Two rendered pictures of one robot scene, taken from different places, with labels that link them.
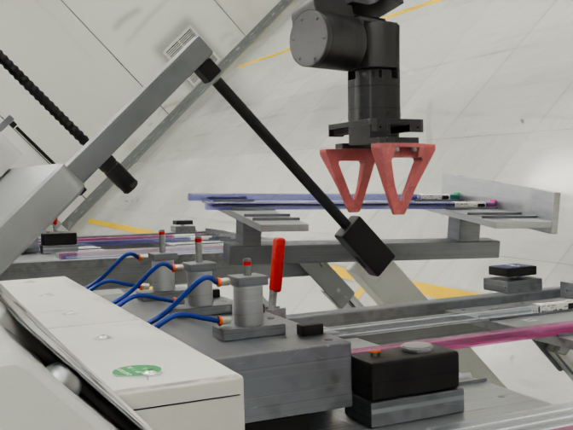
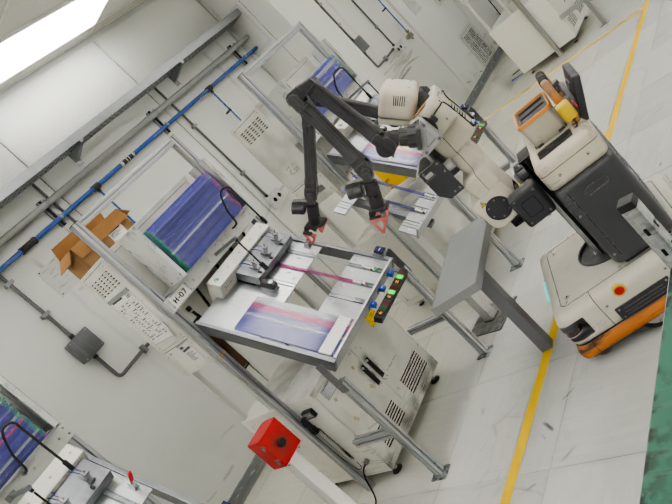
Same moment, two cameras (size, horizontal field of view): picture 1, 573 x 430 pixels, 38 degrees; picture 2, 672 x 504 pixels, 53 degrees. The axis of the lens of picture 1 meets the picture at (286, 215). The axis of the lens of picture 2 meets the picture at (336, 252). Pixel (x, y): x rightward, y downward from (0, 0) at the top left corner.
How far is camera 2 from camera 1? 3.06 m
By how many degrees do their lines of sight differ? 62
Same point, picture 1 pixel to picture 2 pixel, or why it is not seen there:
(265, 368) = (247, 277)
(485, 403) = (281, 292)
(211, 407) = (217, 288)
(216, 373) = (219, 284)
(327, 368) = (255, 279)
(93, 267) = not seen: hidden behind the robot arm
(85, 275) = not seen: hidden behind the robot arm
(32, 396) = (165, 304)
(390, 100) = (312, 222)
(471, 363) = (423, 251)
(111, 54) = not seen: outside the picture
